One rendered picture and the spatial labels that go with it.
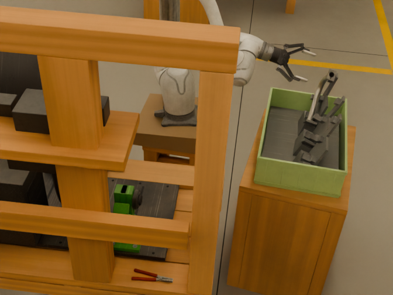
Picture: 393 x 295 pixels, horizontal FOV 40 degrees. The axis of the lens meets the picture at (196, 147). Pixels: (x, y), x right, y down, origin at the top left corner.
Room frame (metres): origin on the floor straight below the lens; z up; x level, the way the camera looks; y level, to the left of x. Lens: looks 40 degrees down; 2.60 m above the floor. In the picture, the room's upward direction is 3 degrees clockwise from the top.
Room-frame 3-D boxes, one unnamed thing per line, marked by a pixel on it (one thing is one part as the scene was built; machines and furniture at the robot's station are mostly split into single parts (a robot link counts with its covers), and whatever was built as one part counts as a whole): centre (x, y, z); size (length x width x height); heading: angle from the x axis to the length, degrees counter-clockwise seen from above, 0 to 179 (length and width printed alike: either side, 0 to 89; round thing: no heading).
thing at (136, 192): (1.45, 0.21, 1.12); 0.07 x 0.03 x 0.08; 176
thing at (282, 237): (2.17, -0.55, 0.39); 0.68 x 0.52 x 0.79; 166
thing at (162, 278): (1.27, 0.14, 0.89); 0.16 x 0.05 x 0.01; 83
